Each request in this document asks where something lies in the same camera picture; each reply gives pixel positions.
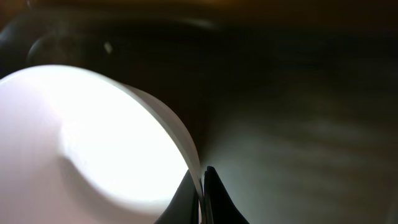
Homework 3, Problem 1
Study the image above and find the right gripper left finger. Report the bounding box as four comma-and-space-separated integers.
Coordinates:
155, 171, 199, 224

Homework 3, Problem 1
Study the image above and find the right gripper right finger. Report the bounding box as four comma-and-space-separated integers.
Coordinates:
204, 166, 249, 224

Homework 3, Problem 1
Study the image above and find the pink bowl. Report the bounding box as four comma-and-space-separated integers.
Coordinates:
1, 65, 205, 224

